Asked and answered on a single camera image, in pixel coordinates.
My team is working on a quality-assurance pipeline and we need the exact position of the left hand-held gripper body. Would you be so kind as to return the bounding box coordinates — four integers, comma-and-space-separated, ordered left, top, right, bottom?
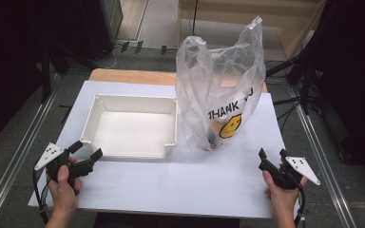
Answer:
33, 142, 95, 183

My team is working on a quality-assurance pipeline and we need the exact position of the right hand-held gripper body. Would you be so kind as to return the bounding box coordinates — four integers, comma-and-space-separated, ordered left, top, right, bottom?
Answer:
259, 156, 321, 190

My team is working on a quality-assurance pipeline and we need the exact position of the white plastic tray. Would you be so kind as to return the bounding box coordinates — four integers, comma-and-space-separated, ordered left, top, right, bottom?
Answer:
80, 93, 179, 161

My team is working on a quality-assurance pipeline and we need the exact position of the clear plastic bag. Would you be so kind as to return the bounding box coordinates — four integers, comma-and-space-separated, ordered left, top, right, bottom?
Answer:
174, 16, 267, 152

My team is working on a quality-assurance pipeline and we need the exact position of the person's right hand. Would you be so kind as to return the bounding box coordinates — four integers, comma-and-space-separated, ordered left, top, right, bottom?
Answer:
261, 170, 308, 207

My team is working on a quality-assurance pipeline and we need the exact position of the person's left hand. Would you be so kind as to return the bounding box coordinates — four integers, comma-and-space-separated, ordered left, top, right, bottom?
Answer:
46, 156, 84, 214

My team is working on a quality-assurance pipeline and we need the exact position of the black tripod stand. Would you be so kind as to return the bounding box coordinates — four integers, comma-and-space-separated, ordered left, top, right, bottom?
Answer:
265, 51, 322, 116

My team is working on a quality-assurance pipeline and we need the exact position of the white table cover sheet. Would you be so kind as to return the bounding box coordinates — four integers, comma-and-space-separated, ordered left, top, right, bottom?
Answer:
28, 80, 306, 220

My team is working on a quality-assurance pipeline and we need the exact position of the wooden table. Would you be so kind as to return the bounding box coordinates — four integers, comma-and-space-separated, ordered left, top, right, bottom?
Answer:
88, 67, 269, 94

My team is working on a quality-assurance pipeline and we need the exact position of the dark curtain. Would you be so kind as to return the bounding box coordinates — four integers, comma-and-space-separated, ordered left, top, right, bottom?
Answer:
310, 0, 365, 188
0, 0, 86, 151

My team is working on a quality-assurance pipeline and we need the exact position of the dark cabinet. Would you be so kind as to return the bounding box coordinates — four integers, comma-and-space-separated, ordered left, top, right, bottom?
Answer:
77, 0, 124, 62

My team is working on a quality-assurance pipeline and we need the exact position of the light wooden furniture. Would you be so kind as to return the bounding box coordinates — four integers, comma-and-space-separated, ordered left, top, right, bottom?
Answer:
177, 0, 328, 60

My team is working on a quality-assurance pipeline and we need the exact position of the metal floor rail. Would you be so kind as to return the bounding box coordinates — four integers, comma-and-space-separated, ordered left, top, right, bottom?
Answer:
288, 85, 358, 228
0, 89, 59, 228

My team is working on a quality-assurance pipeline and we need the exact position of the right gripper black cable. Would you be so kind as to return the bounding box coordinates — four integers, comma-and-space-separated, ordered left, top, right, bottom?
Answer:
293, 179, 307, 228

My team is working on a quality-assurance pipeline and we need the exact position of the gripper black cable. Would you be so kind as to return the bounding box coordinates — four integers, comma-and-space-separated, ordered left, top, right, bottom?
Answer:
31, 167, 50, 224
293, 179, 307, 228

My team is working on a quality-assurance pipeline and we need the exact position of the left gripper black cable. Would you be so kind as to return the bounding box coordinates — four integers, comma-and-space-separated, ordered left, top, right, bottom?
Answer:
31, 167, 50, 224

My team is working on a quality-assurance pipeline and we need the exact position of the white floor cable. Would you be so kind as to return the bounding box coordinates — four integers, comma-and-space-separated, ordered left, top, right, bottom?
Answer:
99, 46, 123, 69

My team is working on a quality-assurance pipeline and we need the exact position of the black hanging cable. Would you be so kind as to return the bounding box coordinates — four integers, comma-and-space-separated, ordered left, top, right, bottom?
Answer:
188, 0, 201, 37

